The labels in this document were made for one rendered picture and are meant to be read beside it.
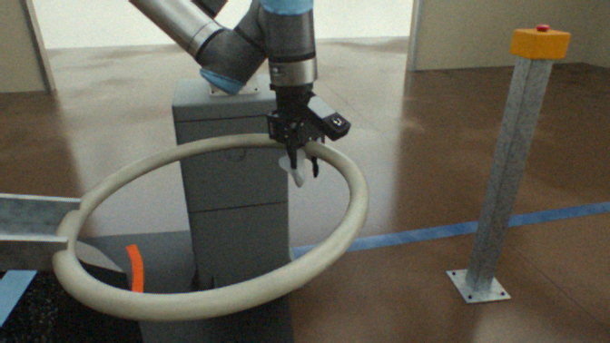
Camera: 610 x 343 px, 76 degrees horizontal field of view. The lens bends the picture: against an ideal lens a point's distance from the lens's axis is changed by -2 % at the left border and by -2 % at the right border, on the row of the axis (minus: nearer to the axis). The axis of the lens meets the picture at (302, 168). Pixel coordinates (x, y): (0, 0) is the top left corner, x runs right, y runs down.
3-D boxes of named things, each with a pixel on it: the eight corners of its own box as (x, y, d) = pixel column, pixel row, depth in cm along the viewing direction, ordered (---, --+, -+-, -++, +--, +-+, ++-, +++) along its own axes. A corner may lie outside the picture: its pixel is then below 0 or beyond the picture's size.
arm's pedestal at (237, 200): (190, 238, 206) (165, 76, 169) (283, 226, 216) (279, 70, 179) (187, 307, 162) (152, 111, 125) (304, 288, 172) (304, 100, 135)
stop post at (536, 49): (510, 299, 166) (595, 33, 118) (467, 304, 164) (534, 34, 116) (486, 269, 184) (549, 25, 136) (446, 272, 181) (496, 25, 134)
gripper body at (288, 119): (293, 130, 85) (288, 74, 80) (324, 138, 80) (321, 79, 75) (268, 142, 80) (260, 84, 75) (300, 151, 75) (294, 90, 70)
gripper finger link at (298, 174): (284, 181, 85) (285, 139, 82) (305, 189, 81) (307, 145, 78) (273, 184, 82) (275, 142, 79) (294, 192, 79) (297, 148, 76)
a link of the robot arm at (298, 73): (326, 54, 72) (290, 65, 66) (328, 80, 75) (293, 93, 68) (290, 51, 78) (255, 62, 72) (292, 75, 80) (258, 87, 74)
